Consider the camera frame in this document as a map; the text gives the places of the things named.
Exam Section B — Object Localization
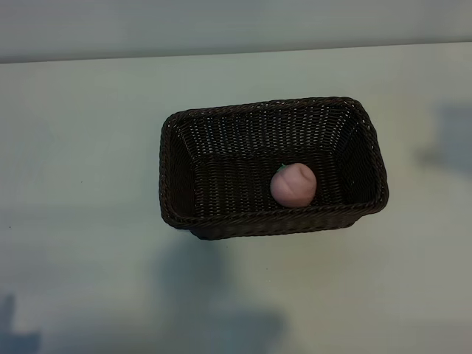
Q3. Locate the dark brown wicker basket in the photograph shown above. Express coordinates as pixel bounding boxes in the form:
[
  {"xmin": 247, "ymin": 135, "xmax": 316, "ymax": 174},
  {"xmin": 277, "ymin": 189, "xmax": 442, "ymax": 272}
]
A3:
[{"xmin": 159, "ymin": 96, "xmax": 391, "ymax": 241}]

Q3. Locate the pink peach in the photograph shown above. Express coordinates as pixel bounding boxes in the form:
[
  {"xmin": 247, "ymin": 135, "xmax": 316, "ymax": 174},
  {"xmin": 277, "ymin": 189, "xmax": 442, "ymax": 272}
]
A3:
[{"xmin": 270, "ymin": 162, "xmax": 318, "ymax": 207}]

